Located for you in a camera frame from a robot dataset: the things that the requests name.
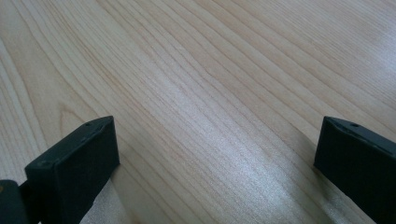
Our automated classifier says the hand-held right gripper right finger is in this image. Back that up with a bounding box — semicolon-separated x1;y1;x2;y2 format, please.
313;116;396;224

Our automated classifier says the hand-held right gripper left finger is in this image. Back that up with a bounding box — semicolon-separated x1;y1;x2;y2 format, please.
24;115;121;224

